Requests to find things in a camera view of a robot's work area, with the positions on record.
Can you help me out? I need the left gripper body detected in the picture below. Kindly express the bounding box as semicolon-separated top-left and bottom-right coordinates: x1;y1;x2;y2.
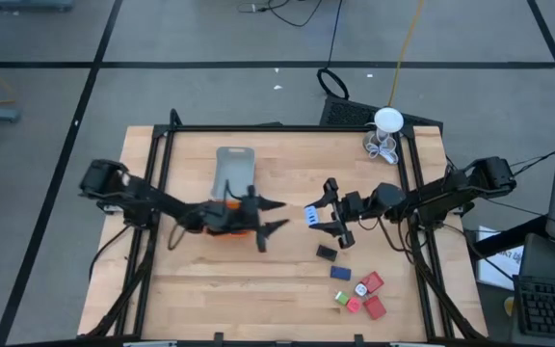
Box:
198;185;267;253

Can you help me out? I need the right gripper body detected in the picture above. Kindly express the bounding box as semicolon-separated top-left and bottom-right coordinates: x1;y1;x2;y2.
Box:
324;177;374;251

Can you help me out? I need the small black box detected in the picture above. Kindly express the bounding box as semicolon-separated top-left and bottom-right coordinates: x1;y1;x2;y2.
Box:
315;244;339;262

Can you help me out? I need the red box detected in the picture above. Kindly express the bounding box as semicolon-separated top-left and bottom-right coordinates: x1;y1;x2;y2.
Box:
359;271;385;294
362;295;387;321

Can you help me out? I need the orange plastic basket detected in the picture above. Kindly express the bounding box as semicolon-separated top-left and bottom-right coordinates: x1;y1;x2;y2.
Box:
206;200;259;238

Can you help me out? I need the grey plastic bin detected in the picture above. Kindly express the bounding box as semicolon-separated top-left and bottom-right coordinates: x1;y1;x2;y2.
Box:
211;146;256;201

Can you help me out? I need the black perforated panel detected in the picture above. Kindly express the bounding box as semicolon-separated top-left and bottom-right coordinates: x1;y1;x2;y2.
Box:
319;94;445;130

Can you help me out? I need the white desk lamp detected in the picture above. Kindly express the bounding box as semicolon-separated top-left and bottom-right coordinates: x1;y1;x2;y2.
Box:
362;106;405;155

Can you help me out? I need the white paper sheet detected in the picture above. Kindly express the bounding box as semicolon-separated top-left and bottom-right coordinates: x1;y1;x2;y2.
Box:
475;225;524;291

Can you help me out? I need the black desk leg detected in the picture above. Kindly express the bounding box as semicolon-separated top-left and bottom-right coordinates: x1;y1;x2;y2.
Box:
472;215;548;260

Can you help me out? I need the black laptop with keyboard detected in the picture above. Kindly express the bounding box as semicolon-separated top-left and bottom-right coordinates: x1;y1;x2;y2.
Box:
512;233;555;341

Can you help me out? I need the white coiled cable bundle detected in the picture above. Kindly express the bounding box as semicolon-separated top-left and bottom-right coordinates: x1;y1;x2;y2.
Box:
366;129;400;166

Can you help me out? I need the black aluminium table frame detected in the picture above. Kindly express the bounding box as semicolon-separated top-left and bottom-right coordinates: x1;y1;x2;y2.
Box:
77;108;489;346

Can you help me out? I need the black cable with loop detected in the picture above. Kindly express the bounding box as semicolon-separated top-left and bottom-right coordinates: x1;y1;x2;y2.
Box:
316;0;351;101

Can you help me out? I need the yellow hanging cable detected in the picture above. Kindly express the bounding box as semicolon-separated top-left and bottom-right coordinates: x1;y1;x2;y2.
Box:
387;0;426;108

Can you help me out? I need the black floor cable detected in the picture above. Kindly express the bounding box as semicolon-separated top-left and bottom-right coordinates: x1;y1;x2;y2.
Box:
237;0;325;29

